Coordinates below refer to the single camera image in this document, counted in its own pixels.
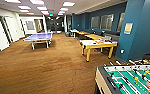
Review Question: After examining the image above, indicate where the small black bin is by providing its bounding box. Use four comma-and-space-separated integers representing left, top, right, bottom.
64, 31, 71, 38

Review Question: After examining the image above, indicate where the small white table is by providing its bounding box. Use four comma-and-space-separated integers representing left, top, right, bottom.
69, 28, 81, 39

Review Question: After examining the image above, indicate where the yellow wooden table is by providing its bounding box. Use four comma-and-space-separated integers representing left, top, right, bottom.
77, 30, 92, 36
85, 32, 106, 41

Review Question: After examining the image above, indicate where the yellow white-top game table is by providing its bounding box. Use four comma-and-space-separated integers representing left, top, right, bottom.
78, 38, 119, 63

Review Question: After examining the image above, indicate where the orange game paddle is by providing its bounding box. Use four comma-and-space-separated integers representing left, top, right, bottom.
94, 40, 106, 45

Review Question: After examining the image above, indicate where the exterior window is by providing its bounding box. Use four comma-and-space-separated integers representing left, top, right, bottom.
100, 13, 115, 31
90, 15, 101, 31
116, 12, 126, 33

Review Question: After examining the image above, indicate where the ceiling light panel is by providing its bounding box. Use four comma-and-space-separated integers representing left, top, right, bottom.
17, 5, 32, 10
25, 12, 36, 16
28, 0, 46, 5
39, 10, 51, 15
57, 11, 66, 15
36, 6, 50, 11
62, 1, 76, 7
3, 0, 22, 5
59, 6, 71, 12

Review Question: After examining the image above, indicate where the blue ping pong table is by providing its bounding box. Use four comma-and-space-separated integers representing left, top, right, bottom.
22, 31, 54, 51

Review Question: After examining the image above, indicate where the green exit sign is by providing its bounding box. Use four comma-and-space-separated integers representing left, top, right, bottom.
48, 12, 55, 17

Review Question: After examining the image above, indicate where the brown framed glass door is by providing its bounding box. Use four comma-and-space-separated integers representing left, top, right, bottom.
34, 18, 46, 34

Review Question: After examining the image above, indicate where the foosball rod pale end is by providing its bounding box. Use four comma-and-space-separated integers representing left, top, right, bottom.
115, 59, 123, 66
127, 59, 136, 65

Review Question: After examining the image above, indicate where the white outlet plate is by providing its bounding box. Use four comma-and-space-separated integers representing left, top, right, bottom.
119, 48, 125, 55

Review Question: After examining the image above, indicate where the grey interior window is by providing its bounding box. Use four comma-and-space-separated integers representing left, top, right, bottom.
23, 20, 36, 32

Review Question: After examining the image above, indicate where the green foosball table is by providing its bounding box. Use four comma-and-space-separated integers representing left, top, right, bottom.
93, 62, 150, 94

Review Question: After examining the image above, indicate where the white door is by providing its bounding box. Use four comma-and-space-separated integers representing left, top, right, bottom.
3, 15, 21, 43

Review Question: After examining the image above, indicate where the pale yellow wall sign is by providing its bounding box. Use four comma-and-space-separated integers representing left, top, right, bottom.
123, 22, 134, 35

